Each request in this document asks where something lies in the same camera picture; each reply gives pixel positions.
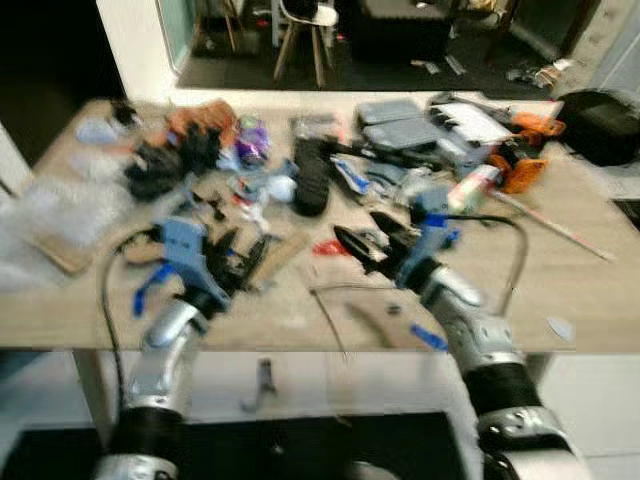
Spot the small red scrap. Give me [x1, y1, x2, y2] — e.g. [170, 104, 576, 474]
[311, 238, 351, 258]

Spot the blue tape strip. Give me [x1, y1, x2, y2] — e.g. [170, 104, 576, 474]
[409, 324, 450, 353]

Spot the thin black wire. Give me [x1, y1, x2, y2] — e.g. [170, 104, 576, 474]
[307, 282, 403, 363]

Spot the white round cap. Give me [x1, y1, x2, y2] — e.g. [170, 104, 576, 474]
[267, 174, 298, 203]

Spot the grey plastic case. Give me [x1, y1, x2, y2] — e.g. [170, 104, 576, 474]
[357, 98, 423, 127]
[363, 117, 447, 153]

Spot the white table leg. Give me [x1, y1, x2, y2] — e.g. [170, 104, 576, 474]
[524, 352, 554, 387]
[73, 350, 113, 443]

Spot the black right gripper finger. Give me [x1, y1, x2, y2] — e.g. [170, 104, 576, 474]
[333, 226, 396, 276]
[370, 212, 413, 246]

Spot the brown wood piece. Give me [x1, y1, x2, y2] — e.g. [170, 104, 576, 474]
[250, 231, 312, 293]

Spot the black glove pile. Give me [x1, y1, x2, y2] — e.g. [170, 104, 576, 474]
[123, 125, 223, 203]

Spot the small grey disc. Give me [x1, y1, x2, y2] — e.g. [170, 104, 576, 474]
[546, 316, 577, 344]

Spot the orange power tool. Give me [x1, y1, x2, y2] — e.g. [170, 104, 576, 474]
[488, 112, 567, 195]

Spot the thin wooden stick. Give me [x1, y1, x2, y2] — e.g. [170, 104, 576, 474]
[488, 188, 618, 264]

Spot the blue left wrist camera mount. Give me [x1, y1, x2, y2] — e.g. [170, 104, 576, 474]
[135, 217, 213, 306]

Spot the orange glove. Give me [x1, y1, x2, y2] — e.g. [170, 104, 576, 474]
[165, 98, 238, 147]

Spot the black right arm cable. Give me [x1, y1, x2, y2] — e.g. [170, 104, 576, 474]
[438, 212, 531, 318]

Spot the grey metal hook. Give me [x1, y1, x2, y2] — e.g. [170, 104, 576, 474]
[239, 357, 277, 414]

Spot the green and white bottle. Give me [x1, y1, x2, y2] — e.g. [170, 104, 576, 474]
[447, 164, 503, 213]

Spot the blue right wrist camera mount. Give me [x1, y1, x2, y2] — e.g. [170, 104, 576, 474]
[405, 188, 463, 266]

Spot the white chair with wooden legs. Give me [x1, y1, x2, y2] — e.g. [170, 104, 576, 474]
[272, 0, 341, 89]

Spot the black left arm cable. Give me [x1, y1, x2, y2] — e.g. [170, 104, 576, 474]
[97, 225, 169, 406]

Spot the pale blue cloth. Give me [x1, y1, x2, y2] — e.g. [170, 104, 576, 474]
[74, 117, 123, 145]

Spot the brown cardboard piece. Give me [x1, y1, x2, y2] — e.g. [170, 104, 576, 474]
[28, 233, 97, 277]

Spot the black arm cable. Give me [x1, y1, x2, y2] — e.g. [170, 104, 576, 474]
[97, 225, 169, 406]
[438, 212, 531, 318]

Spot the black ribbed belt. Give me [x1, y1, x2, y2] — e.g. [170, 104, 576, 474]
[289, 135, 337, 218]

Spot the black floor mat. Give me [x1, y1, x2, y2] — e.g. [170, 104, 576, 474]
[0, 411, 473, 480]

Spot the black cabinet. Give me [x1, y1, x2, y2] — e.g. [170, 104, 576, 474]
[343, 0, 453, 63]

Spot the clear bubble wrap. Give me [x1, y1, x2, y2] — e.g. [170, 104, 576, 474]
[0, 172, 133, 293]

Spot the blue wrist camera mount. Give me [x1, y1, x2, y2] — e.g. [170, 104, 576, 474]
[405, 188, 463, 266]
[135, 217, 213, 306]

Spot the purple wrapper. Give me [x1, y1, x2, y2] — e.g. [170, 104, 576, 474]
[234, 116, 272, 167]

